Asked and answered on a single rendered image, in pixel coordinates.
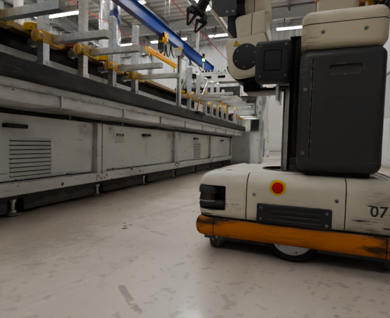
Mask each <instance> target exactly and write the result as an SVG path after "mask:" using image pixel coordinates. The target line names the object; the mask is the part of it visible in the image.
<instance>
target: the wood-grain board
mask: <svg viewBox="0 0 390 318"><path fill-rule="evenodd" d="M5 30H8V31H11V32H13V33H16V34H18V35H21V36H23V37H26V38H31V35H30V34H29V33H26V32H24V31H23V25H21V24H19V23H16V22H14V28H7V29H5ZM59 50H60V51H62V52H65V53H68V51H70V50H68V49H66V48H65V47H64V44H63V49H59ZM88 62H91V63H93V64H96V65H98V66H101V63H100V62H97V61H90V60H88ZM144 83H145V84H147V85H150V86H153V87H155V88H158V89H160V90H163V91H165V92H168V93H171V94H173V95H176V91H175V90H173V89H171V88H169V87H166V86H164V85H161V84H159V83H157V82H155V81H152V80H150V79H147V80H145V82H144Z"/></svg>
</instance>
